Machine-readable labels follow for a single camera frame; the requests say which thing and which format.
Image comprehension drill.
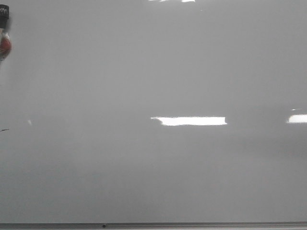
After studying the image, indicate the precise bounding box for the black and white marker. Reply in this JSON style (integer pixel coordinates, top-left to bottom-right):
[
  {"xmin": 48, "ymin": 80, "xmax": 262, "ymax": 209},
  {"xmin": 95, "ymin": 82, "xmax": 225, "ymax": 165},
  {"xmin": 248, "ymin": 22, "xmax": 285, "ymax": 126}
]
[{"xmin": 0, "ymin": 4, "xmax": 10, "ymax": 29}]

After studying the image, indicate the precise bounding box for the white glossy whiteboard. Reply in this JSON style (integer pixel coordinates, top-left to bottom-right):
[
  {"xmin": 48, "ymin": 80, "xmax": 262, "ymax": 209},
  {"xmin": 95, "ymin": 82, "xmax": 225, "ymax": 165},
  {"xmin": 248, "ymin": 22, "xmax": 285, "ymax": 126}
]
[{"xmin": 0, "ymin": 0, "xmax": 307, "ymax": 223}]

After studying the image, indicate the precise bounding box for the grey aluminium whiteboard frame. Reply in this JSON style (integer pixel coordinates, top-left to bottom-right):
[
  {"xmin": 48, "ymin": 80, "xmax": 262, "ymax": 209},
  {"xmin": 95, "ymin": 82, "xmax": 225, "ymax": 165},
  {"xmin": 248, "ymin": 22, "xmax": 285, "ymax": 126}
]
[{"xmin": 0, "ymin": 221, "xmax": 307, "ymax": 230}]

